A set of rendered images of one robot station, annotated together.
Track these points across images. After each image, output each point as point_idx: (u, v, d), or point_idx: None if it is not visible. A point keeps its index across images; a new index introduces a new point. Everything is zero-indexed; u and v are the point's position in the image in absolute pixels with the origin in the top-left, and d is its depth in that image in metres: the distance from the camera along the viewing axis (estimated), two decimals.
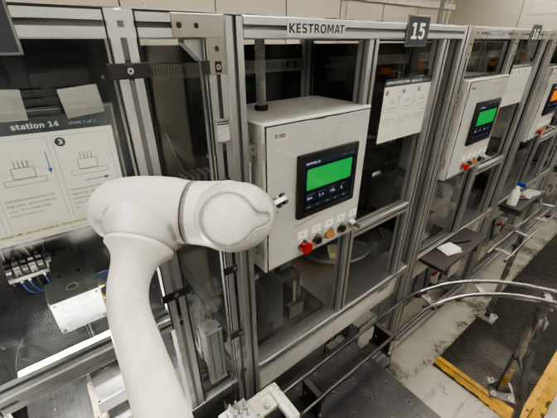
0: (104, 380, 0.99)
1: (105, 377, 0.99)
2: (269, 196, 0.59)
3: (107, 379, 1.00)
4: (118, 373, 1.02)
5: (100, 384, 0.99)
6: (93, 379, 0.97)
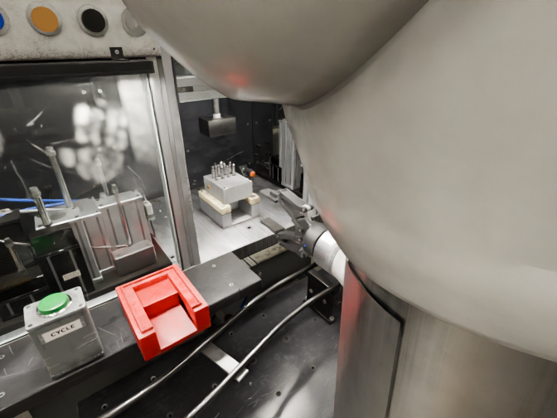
0: (218, 131, 0.87)
1: (220, 129, 0.87)
2: None
3: (221, 132, 0.88)
4: (231, 130, 0.90)
5: (215, 136, 0.87)
6: (210, 123, 0.85)
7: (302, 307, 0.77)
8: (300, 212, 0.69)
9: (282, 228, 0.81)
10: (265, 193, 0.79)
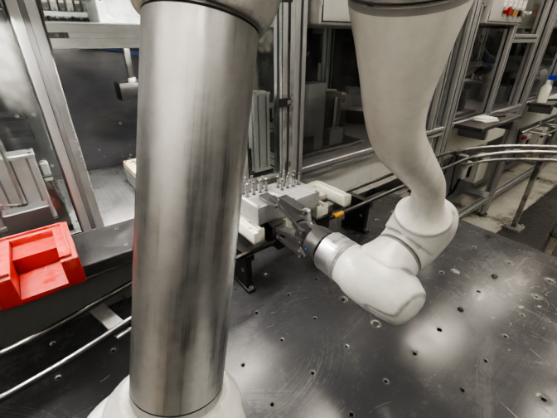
0: (133, 95, 0.85)
1: (135, 94, 0.85)
2: None
3: (137, 96, 0.86)
4: None
5: (129, 100, 0.85)
6: (121, 85, 0.83)
7: None
8: (300, 216, 0.70)
9: (280, 222, 0.81)
10: (264, 198, 0.80)
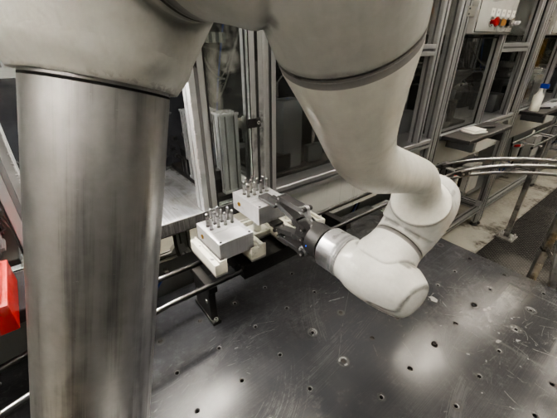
0: None
1: None
2: None
3: None
4: None
5: None
6: None
7: (163, 307, 0.71)
8: (300, 213, 0.70)
9: (280, 221, 0.81)
10: (264, 198, 0.80)
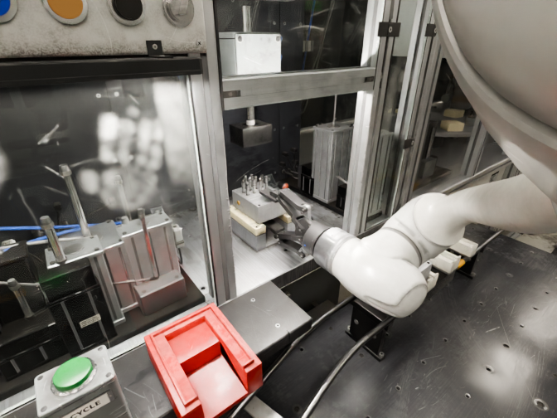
0: (253, 140, 0.76)
1: (255, 138, 0.76)
2: None
3: (256, 141, 0.76)
4: (267, 139, 0.78)
5: (249, 146, 0.76)
6: (244, 131, 0.73)
7: (356, 347, 0.66)
8: (300, 212, 0.69)
9: (282, 228, 0.81)
10: (265, 193, 0.79)
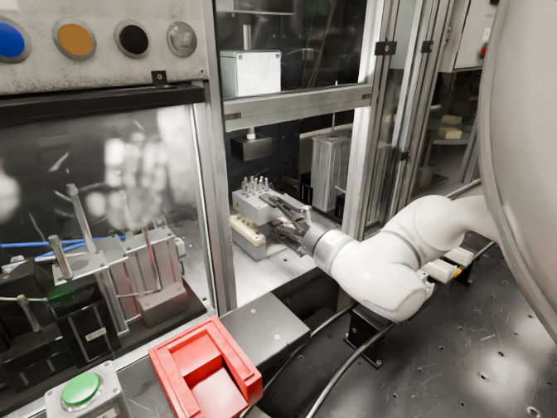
0: (253, 154, 0.77)
1: (255, 152, 0.78)
2: None
3: (256, 154, 0.78)
4: (267, 153, 0.80)
5: (249, 159, 0.77)
6: (244, 145, 0.75)
7: (354, 357, 0.68)
8: (299, 214, 0.70)
9: (280, 222, 0.81)
10: (264, 198, 0.80)
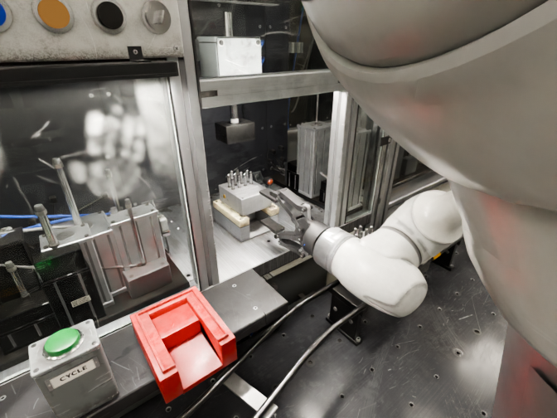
0: (236, 138, 0.81)
1: (239, 135, 0.81)
2: None
3: (239, 138, 0.81)
4: (250, 137, 0.83)
5: (233, 143, 0.81)
6: (228, 128, 0.78)
7: (331, 330, 0.71)
8: (300, 211, 0.69)
9: (282, 228, 0.81)
10: (265, 193, 0.79)
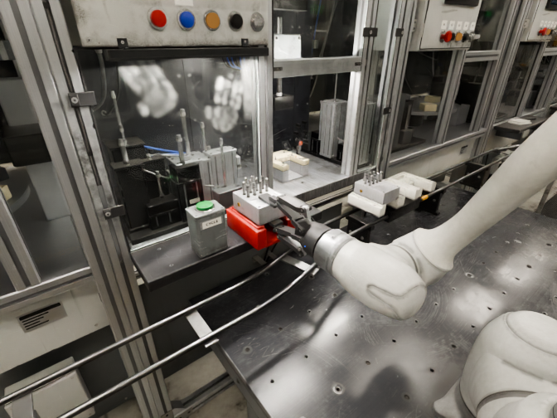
0: (281, 106, 1.13)
1: (283, 104, 1.13)
2: None
3: (283, 107, 1.14)
4: (290, 106, 1.16)
5: (278, 109, 1.13)
6: (276, 99, 1.11)
7: (350, 235, 1.03)
8: (299, 213, 0.70)
9: (280, 222, 0.81)
10: (264, 198, 0.80)
